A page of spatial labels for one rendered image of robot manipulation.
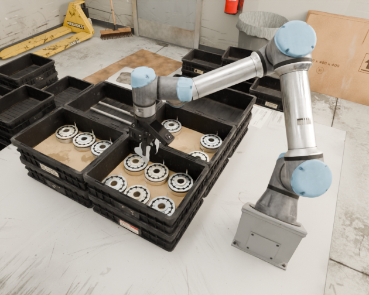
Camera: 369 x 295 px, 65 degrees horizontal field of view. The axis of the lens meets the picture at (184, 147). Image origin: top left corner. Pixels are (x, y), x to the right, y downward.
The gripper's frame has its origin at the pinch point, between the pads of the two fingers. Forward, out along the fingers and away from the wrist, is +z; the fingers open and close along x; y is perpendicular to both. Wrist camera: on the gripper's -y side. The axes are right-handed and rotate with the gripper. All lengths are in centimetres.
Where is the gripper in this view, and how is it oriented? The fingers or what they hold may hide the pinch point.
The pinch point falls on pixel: (151, 156)
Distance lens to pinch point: 112.5
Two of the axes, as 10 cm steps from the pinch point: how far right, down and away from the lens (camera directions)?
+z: -0.4, 7.4, 6.7
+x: -5.0, 5.6, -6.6
